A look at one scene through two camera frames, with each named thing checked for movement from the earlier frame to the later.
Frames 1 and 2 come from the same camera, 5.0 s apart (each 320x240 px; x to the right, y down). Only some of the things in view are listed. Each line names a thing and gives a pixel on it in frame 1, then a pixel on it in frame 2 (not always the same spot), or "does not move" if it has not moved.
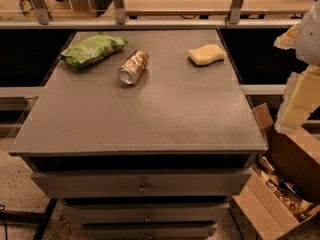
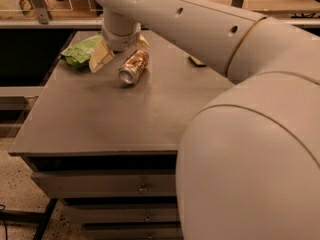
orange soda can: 133,66 does not move
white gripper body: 310,37 -> 120,41
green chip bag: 92,49 does not move
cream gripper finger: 288,39 -> 142,43
